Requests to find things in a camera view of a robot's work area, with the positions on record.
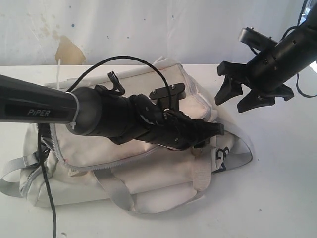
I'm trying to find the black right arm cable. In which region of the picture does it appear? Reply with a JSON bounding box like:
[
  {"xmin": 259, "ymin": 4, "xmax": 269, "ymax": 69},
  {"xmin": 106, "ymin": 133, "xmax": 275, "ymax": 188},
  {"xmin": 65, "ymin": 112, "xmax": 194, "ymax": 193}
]
[{"xmin": 281, "ymin": 24, "xmax": 317, "ymax": 99}]

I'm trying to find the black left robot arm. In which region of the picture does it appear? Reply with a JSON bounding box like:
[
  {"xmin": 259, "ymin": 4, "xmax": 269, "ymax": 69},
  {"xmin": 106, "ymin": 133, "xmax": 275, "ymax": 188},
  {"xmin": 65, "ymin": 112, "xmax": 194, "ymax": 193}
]
[{"xmin": 0, "ymin": 72, "xmax": 224, "ymax": 150}]

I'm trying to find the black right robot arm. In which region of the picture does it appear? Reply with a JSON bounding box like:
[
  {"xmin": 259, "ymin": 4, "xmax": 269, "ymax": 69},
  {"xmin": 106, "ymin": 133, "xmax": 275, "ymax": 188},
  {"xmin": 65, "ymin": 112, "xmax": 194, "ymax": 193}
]
[{"xmin": 214, "ymin": 20, "xmax": 317, "ymax": 113}]

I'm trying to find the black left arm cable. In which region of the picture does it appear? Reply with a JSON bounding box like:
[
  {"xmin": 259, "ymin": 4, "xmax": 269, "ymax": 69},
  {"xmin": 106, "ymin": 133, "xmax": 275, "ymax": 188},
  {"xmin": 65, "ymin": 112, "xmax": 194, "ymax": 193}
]
[{"xmin": 37, "ymin": 56, "xmax": 171, "ymax": 238}]

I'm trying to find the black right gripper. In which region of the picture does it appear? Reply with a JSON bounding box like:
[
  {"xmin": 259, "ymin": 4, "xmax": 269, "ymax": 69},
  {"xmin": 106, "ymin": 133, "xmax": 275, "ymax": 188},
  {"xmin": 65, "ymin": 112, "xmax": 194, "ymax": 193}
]
[{"xmin": 214, "ymin": 48, "xmax": 294, "ymax": 113}]

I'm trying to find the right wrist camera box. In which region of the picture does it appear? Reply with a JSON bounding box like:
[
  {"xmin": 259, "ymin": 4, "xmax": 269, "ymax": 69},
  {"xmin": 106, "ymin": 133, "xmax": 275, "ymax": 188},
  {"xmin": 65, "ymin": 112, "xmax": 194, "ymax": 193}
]
[{"xmin": 238, "ymin": 27, "xmax": 277, "ymax": 55}]

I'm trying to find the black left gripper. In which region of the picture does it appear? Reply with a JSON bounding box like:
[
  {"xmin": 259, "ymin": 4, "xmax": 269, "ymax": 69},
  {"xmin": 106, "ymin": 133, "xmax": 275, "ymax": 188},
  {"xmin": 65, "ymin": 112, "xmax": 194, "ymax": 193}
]
[{"xmin": 138, "ymin": 110, "xmax": 224, "ymax": 150}]

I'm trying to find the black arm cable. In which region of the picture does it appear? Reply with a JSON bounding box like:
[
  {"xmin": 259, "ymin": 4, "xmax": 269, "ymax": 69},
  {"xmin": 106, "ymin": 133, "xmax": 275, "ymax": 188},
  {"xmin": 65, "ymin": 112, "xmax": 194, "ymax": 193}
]
[
  {"xmin": 37, "ymin": 56, "xmax": 171, "ymax": 238},
  {"xmin": 281, "ymin": 24, "xmax": 317, "ymax": 99}
]

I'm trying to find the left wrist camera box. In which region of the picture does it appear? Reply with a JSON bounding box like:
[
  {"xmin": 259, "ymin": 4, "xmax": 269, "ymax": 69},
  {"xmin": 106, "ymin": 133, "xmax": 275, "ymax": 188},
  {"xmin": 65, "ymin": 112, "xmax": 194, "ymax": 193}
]
[{"xmin": 149, "ymin": 83, "xmax": 186, "ymax": 111}]

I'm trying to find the white canvas duffel bag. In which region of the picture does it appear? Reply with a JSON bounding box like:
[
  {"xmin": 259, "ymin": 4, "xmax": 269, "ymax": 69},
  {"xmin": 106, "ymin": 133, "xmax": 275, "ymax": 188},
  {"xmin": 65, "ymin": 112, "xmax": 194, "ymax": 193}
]
[{"xmin": 0, "ymin": 58, "xmax": 254, "ymax": 214}]

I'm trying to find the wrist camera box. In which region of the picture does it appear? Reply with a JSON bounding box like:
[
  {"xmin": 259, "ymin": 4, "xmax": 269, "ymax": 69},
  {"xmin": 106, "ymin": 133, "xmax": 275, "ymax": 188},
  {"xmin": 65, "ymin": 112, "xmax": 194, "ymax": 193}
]
[
  {"xmin": 238, "ymin": 27, "xmax": 277, "ymax": 55},
  {"xmin": 149, "ymin": 83, "xmax": 186, "ymax": 111}
]

